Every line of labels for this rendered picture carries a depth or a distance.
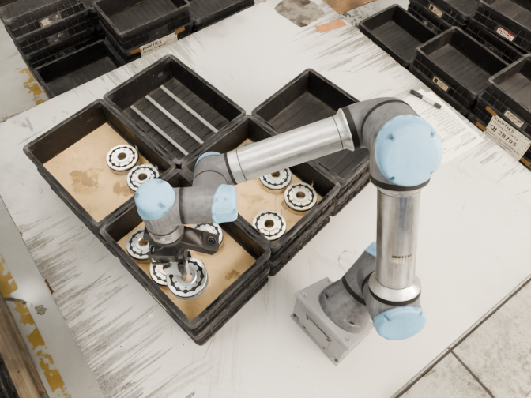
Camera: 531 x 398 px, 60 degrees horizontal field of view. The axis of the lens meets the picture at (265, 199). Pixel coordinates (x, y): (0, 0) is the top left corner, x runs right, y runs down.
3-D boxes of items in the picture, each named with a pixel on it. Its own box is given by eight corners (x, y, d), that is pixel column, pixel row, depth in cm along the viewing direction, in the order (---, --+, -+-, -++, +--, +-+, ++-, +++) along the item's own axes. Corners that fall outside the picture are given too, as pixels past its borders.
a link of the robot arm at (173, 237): (182, 204, 99) (179, 239, 95) (186, 215, 103) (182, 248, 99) (147, 204, 99) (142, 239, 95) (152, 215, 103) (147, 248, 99)
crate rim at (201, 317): (273, 254, 129) (273, 250, 127) (192, 332, 118) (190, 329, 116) (179, 170, 143) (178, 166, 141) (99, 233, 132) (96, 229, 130)
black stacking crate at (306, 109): (392, 151, 160) (401, 130, 150) (337, 204, 149) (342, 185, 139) (306, 91, 174) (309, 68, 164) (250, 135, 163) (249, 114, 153)
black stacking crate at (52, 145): (182, 187, 151) (178, 167, 142) (108, 245, 140) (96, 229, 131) (110, 120, 165) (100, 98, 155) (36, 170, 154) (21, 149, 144)
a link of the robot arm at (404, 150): (406, 300, 119) (419, 95, 92) (427, 345, 107) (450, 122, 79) (360, 306, 119) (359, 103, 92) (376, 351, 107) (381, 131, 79)
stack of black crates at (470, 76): (487, 115, 256) (517, 69, 226) (450, 140, 246) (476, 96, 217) (434, 73, 272) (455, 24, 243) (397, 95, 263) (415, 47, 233)
